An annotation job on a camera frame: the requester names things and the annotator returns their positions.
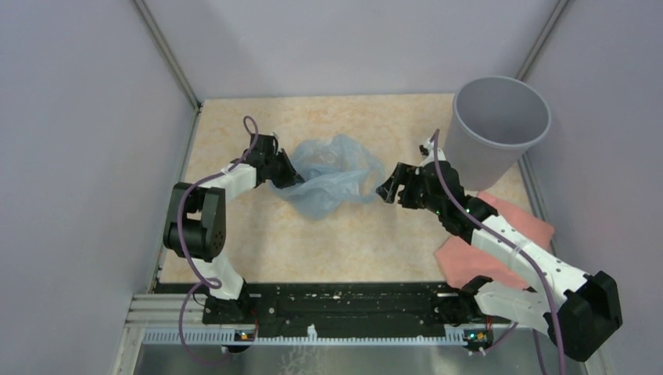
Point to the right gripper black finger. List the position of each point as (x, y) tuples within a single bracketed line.
[(400, 176), (389, 191)]

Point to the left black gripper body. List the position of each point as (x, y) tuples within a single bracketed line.
[(277, 162)]

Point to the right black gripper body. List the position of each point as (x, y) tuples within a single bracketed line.
[(414, 194)]

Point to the blue plastic trash bag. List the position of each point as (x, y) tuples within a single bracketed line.
[(334, 171)]

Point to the grey plastic trash bin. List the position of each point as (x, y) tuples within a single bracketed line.
[(495, 121)]

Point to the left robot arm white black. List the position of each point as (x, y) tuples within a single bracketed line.
[(196, 224)]

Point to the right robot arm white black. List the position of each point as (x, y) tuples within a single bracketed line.
[(577, 310)]

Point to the pink cloth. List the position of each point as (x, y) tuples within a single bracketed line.
[(461, 262)]

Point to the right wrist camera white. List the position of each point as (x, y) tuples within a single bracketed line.
[(429, 152)]

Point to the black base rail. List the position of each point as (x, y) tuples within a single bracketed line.
[(347, 310)]

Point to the left aluminium frame post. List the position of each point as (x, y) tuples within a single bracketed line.
[(166, 53)]

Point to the aluminium frame post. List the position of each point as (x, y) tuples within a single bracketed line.
[(166, 53), (560, 8)]

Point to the grey slotted cable duct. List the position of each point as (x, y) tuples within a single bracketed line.
[(242, 336)]

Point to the right aluminium frame post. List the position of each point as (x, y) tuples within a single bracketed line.
[(560, 8)]

